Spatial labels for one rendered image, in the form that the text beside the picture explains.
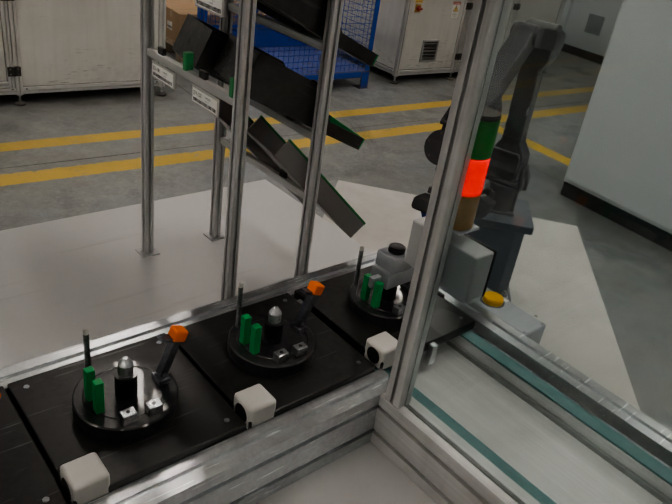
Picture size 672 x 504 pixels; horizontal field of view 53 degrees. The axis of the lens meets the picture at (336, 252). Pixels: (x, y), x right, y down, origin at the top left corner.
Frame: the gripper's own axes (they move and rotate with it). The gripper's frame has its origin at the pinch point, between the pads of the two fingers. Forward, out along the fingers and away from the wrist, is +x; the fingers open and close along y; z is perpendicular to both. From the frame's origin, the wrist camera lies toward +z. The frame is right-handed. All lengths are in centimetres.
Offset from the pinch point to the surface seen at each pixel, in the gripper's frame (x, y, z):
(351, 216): 6.9, 10.0, -19.0
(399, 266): 6.9, -7.2, -1.7
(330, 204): 4.9, 4.8, -22.2
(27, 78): 68, 221, -339
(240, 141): -6.0, -21.3, -30.2
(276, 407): 24.3, -36.6, -4.4
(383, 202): 14, 61, -29
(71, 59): 50, 243, -327
